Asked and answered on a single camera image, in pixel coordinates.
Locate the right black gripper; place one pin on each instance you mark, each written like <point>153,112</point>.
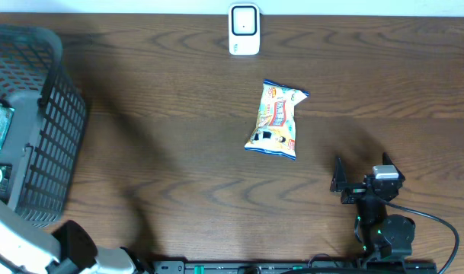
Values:
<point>339,179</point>

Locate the yellow snack chip bag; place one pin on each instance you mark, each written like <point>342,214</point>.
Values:
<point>275,129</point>

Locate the dark green round-label packet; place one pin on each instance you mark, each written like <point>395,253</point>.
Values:
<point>5,173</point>

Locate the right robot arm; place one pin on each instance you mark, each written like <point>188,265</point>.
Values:
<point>386,238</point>

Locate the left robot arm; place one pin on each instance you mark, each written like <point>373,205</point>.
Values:
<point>27,249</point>

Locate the grey plastic mesh basket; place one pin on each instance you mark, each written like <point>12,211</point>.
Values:
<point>48,125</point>

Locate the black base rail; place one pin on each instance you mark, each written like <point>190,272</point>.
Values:
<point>317,266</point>

